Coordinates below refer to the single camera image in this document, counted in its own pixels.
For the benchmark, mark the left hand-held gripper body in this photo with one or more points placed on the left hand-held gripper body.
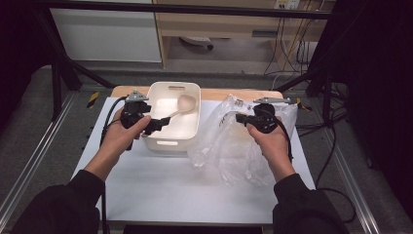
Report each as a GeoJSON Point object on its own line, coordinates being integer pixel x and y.
{"type": "Point", "coordinates": [131, 115]}

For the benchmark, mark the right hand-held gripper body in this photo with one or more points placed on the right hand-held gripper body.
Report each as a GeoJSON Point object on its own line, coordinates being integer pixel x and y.
{"type": "Point", "coordinates": [266, 118]}

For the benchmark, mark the white plastic storage bin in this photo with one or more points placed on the white plastic storage bin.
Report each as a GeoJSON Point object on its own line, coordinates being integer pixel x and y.
{"type": "Point", "coordinates": [181, 133]}

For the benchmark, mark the clear plastic smiley bag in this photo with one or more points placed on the clear plastic smiley bag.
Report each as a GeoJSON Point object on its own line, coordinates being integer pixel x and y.
{"type": "Point", "coordinates": [227, 149]}

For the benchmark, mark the beige soup ladle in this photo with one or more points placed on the beige soup ladle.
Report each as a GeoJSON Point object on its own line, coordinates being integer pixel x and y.
{"type": "Point", "coordinates": [185, 103]}

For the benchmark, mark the person's left hand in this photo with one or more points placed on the person's left hand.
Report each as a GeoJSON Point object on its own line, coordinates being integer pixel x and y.
{"type": "Point", "coordinates": [120, 139]}

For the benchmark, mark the person's right hand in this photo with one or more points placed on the person's right hand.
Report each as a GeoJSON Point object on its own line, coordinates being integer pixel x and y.
{"type": "Point", "coordinates": [274, 148]}

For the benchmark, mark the black metal stand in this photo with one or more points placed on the black metal stand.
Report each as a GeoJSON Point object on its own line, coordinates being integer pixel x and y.
{"type": "Point", "coordinates": [326, 91]}
{"type": "Point", "coordinates": [56, 81]}

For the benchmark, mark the white table board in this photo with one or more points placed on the white table board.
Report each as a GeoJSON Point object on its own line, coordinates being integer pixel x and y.
{"type": "Point", "coordinates": [168, 191]}

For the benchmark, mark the white cabinet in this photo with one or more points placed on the white cabinet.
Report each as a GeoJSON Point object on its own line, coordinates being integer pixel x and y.
{"type": "Point", "coordinates": [107, 35]}

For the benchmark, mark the chair base with caster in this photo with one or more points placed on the chair base with caster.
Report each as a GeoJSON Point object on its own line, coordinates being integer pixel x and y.
{"type": "Point", "coordinates": [198, 41]}

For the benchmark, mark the aluminium rail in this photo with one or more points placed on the aluminium rail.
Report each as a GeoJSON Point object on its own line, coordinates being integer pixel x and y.
{"type": "Point", "coordinates": [35, 152]}
{"type": "Point", "coordinates": [354, 182]}

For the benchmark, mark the black metal frame bar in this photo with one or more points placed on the black metal frame bar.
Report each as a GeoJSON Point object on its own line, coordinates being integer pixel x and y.
{"type": "Point", "coordinates": [195, 9]}

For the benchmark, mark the wall power outlet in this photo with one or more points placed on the wall power outlet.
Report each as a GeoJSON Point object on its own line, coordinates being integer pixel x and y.
{"type": "Point", "coordinates": [287, 4]}

